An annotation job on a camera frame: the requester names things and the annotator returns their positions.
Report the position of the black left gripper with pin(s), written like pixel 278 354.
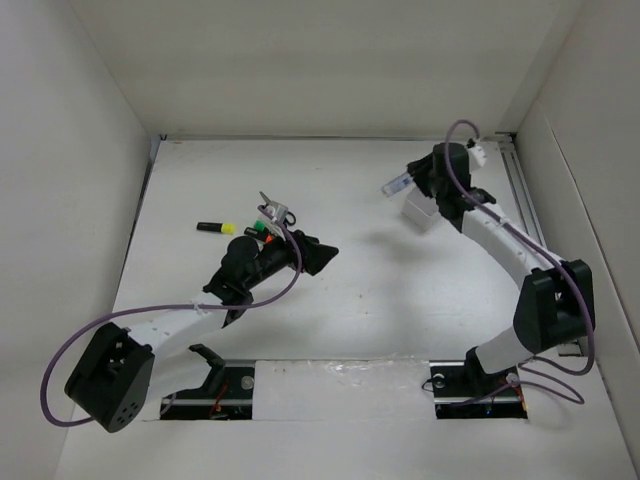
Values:
pixel 313 254

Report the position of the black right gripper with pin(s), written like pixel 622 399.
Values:
pixel 419 169

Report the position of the yellow cap black highlighter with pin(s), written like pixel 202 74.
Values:
pixel 215 227

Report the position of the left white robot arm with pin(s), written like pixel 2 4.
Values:
pixel 123 368

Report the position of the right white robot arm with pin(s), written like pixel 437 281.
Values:
pixel 556 301

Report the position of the white divided container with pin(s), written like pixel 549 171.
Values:
pixel 420 210

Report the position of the green cap black highlighter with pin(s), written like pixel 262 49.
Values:
pixel 258 231

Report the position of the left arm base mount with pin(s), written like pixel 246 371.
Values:
pixel 225 394

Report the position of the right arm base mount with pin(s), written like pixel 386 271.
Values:
pixel 463 391

